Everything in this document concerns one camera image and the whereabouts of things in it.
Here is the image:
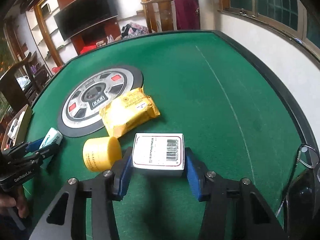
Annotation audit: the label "teal card with gold rings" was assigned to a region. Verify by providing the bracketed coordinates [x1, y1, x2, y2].
[39, 127, 63, 149]

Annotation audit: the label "yellow round jar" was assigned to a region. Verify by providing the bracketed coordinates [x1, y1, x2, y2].
[82, 137, 122, 172]

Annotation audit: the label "small white barcode box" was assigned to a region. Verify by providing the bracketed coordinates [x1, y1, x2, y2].
[132, 133, 185, 177]

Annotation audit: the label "yellow cracker packet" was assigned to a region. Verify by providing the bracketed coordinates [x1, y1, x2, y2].
[99, 88, 160, 138]

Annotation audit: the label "person hand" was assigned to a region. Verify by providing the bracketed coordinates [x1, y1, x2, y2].
[1, 185, 29, 218]

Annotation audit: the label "cardboard box tray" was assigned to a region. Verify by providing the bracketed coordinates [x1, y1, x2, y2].
[1, 105, 33, 151]

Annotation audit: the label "round mahjong table centre panel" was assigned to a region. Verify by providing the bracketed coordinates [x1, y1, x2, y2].
[57, 65, 144, 138]

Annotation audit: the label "dark wooden chair left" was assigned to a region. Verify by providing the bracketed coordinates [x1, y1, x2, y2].
[1, 53, 41, 113]

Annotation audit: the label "red bag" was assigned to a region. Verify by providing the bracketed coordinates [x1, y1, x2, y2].
[80, 44, 97, 55]

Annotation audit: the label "eyeglasses on table edge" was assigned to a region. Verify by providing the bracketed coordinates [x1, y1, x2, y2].
[276, 144, 319, 218]

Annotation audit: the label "patterned fabric pile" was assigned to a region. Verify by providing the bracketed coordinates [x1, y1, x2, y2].
[121, 22, 149, 39]

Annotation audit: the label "black curved television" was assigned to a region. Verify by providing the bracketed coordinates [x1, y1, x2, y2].
[54, 0, 118, 40]

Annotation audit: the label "maroon cloth on chair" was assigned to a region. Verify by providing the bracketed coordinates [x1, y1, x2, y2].
[174, 0, 200, 30]

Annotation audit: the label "wooden chair far side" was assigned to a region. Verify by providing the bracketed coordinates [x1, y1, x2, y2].
[141, 0, 174, 33]

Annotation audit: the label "green glass window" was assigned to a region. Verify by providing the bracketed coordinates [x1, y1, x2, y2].
[219, 0, 319, 57]

